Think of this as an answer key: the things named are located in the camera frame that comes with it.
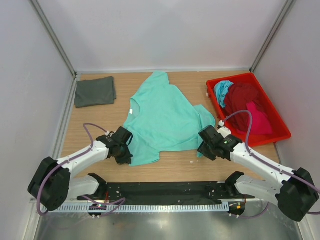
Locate turquoise t shirt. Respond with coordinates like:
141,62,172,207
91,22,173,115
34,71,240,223
123,71,216,167

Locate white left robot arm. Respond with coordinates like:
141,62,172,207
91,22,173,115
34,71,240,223
27,126,133,216

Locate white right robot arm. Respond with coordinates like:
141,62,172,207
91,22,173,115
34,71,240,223
198,125,320,222

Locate pink t shirt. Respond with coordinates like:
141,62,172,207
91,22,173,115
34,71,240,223
246,101,273,135

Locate folded grey t shirt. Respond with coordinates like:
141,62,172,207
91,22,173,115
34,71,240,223
74,76,117,108

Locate dark red t shirt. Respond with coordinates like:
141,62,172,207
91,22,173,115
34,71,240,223
224,82,265,132

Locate light blue t shirt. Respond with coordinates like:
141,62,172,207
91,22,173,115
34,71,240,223
213,80,234,108

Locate red plastic bin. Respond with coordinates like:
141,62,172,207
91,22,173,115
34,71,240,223
206,73,292,147

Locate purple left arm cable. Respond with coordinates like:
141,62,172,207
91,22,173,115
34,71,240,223
36,122,127,217

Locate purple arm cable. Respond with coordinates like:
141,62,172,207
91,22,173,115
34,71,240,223
36,122,127,217
216,109,320,220

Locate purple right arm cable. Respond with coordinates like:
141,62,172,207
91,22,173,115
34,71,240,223
216,109,320,220

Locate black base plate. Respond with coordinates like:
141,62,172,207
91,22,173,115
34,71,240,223
89,181,254,206

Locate slotted cable duct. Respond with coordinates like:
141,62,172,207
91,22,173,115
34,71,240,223
51,202,230,214

